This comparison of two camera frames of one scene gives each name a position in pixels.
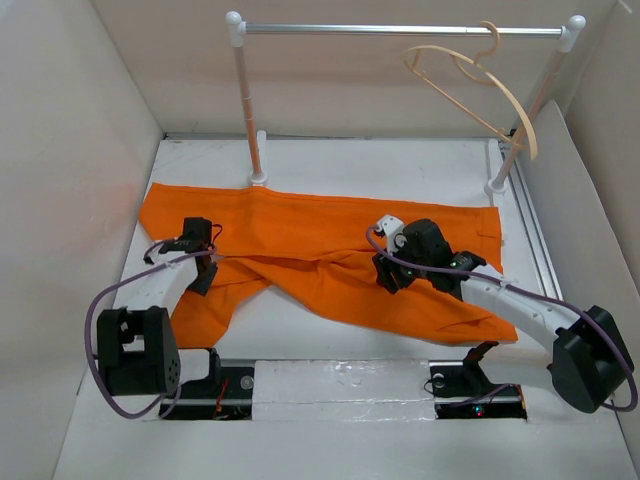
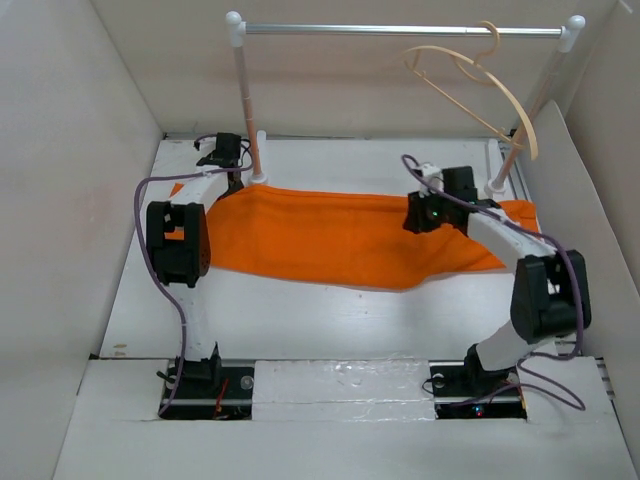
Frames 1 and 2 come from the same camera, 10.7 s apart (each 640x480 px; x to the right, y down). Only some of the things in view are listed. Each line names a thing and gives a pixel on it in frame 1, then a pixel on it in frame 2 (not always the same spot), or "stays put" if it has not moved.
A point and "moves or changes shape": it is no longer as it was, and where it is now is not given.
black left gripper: (203, 285) → (233, 189)
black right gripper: (385, 279) → (417, 220)
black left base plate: (226, 395) stays put
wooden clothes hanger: (411, 63) stays put
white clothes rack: (237, 29) stays put
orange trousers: (280, 251) moves or changes shape
